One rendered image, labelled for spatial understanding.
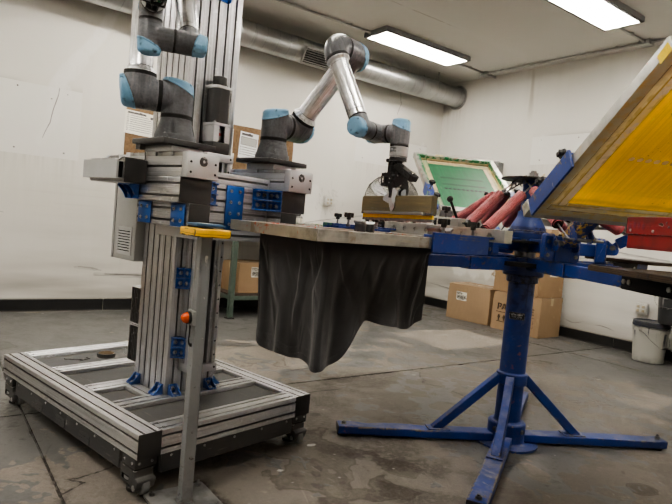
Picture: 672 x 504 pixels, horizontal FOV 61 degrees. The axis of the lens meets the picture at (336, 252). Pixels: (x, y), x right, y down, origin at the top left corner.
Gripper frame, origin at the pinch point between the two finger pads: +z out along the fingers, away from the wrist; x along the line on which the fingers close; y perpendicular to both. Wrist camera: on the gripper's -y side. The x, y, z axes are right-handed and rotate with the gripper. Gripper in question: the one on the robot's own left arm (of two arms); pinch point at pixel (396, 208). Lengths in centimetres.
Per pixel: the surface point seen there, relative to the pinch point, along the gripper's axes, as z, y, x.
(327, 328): 42, -22, 45
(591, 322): 88, 139, -416
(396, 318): 39.6, -22.1, 14.9
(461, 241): 10.3, -30.6, -5.1
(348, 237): 12, -29, 46
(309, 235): 12, -25, 57
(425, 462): 109, -2, -31
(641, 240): 5, -92, -9
